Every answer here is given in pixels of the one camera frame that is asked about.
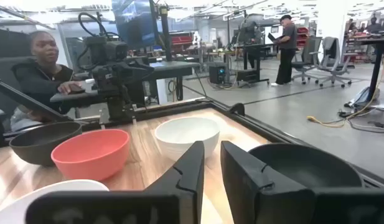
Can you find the white ribbed bowl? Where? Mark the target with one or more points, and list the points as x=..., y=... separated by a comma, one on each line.
x=176, y=143

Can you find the black metal table frame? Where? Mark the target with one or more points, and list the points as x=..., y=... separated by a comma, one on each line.
x=282, y=134

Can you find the black operator desk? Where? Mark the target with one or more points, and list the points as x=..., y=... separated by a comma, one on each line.
x=173, y=70

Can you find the pale lavender bowl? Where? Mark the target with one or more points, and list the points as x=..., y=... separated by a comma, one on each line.
x=11, y=211

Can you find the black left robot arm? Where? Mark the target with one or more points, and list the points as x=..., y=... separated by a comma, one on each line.
x=117, y=105

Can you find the grey office chair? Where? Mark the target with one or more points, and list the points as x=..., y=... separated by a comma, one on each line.
x=310, y=49
x=330, y=49

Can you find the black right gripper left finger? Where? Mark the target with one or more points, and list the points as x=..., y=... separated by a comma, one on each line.
x=179, y=202

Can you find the black computer box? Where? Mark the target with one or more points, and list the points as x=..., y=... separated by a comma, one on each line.
x=217, y=74

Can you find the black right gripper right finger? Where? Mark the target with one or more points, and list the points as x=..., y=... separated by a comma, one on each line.
x=257, y=202

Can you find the black standing desk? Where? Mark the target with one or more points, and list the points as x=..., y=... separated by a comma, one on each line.
x=373, y=71

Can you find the red storage bins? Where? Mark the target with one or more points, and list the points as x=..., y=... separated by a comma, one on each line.
x=181, y=40

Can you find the coral bowl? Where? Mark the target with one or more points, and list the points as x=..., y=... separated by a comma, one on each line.
x=92, y=165

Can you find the black monitor pole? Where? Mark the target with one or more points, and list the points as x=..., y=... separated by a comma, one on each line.
x=165, y=37

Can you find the large computer monitor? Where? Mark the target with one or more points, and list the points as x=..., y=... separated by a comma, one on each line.
x=132, y=25

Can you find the black bowl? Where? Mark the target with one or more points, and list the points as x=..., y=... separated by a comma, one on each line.
x=303, y=168

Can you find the person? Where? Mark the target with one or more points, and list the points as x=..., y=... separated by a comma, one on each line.
x=39, y=81
x=373, y=26
x=286, y=62

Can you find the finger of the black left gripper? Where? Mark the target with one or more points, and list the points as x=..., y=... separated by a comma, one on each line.
x=142, y=68

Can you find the dark grey bowl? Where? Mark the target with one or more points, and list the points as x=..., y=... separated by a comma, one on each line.
x=33, y=152

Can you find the black workbench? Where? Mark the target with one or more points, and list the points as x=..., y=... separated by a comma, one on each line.
x=251, y=74

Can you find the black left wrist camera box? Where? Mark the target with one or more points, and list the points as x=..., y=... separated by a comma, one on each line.
x=117, y=49

